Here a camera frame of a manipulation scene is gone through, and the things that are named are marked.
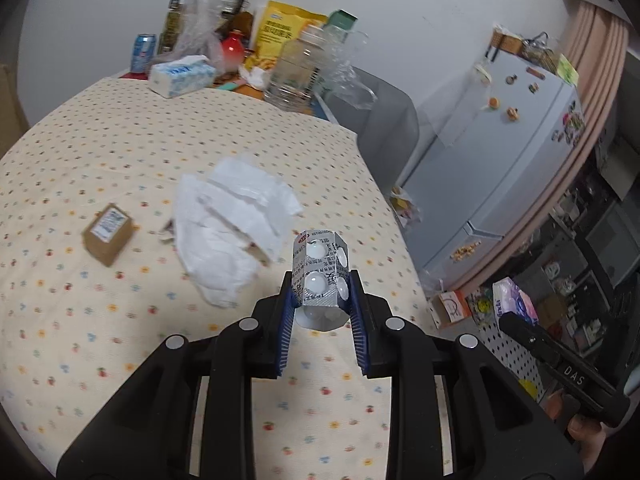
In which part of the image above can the dark shelf unit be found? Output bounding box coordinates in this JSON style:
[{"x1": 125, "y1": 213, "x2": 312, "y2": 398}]
[{"x1": 500, "y1": 150, "x2": 640, "y2": 361}]

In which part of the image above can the white fridge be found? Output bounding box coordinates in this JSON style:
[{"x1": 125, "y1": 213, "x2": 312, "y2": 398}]
[{"x1": 400, "y1": 50, "x2": 588, "y2": 281}]

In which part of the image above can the hanging bag with yellow items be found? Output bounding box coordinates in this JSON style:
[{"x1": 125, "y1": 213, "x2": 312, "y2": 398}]
[{"x1": 390, "y1": 187, "x2": 423, "y2": 231}]

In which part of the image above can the jar with yellow contents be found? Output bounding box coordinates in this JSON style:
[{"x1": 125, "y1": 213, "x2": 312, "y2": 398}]
[{"x1": 160, "y1": 0, "x2": 188, "y2": 56}]

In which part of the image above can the small white orange box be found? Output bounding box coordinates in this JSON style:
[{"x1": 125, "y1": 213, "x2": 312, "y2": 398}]
[{"x1": 439, "y1": 290, "x2": 473, "y2": 328}]

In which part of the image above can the green box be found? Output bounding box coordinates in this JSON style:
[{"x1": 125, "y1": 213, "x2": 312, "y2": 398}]
[{"x1": 325, "y1": 10, "x2": 359, "y2": 36}]

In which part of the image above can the white paper pack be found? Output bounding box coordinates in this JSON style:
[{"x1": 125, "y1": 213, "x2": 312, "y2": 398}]
[{"x1": 251, "y1": 4, "x2": 269, "y2": 47}]

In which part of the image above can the blue soda can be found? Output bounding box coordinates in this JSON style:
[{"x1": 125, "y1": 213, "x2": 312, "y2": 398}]
[{"x1": 130, "y1": 34, "x2": 157, "y2": 75}]

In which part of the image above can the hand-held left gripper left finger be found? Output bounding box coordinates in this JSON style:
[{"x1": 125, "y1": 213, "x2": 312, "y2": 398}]
[{"x1": 56, "y1": 270, "x2": 296, "y2": 480}]

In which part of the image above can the yellow snack bag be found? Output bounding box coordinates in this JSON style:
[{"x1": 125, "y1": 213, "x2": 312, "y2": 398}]
[{"x1": 245, "y1": 0, "x2": 328, "y2": 73}]

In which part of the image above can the crumpled white napkin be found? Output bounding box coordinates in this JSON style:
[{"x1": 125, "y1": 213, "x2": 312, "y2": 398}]
[{"x1": 240, "y1": 65, "x2": 271, "y2": 91}]

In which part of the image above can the small brown cardboard box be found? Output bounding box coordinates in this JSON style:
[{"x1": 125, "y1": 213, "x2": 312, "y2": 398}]
[{"x1": 81, "y1": 203, "x2": 136, "y2": 267}]

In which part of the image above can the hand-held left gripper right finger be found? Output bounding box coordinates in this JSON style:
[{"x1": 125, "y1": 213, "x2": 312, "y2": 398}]
[{"x1": 347, "y1": 270, "x2": 586, "y2": 480}]

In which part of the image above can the white blue tissue pack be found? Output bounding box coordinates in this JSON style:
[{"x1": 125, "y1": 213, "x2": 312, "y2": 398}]
[{"x1": 149, "y1": 55, "x2": 217, "y2": 99}]

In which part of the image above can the silver pill blister pack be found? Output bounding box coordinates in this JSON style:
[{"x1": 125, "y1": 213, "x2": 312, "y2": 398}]
[{"x1": 291, "y1": 229, "x2": 351, "y2": 332}]

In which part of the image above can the person's right hand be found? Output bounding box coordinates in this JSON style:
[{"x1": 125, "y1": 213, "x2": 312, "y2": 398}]
[{"x1": 545, "y1": 390, "x2": 608, "y2": 480}]

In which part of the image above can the clear plastic bag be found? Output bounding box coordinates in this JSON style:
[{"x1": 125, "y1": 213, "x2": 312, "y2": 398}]
[{"x1": 172, "y1": 0, "x2": 236, "y2": 73}]

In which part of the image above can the purple tissue pack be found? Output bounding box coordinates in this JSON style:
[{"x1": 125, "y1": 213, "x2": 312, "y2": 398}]
[{"x1": 492, "y1": 277, "x2": 540, "y2": 326}]

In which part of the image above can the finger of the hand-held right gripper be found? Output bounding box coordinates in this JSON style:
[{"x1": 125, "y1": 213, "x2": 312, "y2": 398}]
[{"x1": 500, "y1": 312, "x2": 631, "y2": 428}]

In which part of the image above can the white crumpled plastic bag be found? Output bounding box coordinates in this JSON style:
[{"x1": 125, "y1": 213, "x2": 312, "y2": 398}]
[{"x1": 172, "y1": 155, "x2": 303, "y2": 309}]

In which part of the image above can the white pegboard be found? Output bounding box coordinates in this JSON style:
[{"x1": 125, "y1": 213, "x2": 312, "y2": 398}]
[{"x1": 465, "y1": 285, "x2": 551, "y2": 401}]

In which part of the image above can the crumpled clear plastic wrap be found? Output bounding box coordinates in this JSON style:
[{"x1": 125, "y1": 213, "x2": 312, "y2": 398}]
[{"x1": 325, "y1": 30, "x2": 376, "y2": 108}]

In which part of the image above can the clear plastic bottle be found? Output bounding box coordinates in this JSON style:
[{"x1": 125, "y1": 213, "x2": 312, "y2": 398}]
[{"x1": 263, "y1": 25, "x2": 331, "y2": 111}]

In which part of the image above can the red round bottle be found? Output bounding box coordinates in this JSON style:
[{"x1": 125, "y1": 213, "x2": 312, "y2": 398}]
[{"x1": 220, "y1": 30, "x2": 247, "y2": 72}]

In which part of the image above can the grey chair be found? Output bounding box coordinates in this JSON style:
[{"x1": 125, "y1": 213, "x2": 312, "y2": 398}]
[{"x1": 320, "y1": 67, "x2": 420, "y2": 193}]

